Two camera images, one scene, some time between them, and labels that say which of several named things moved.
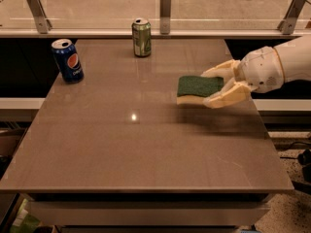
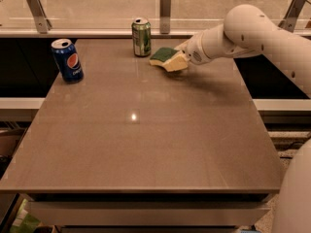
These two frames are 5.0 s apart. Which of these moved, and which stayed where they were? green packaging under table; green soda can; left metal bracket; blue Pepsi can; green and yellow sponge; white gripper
Moved: white gripper; green and yellow sponge
Stayed: blue Pepsi can; left metal bracket; green soda can; green packaging under table
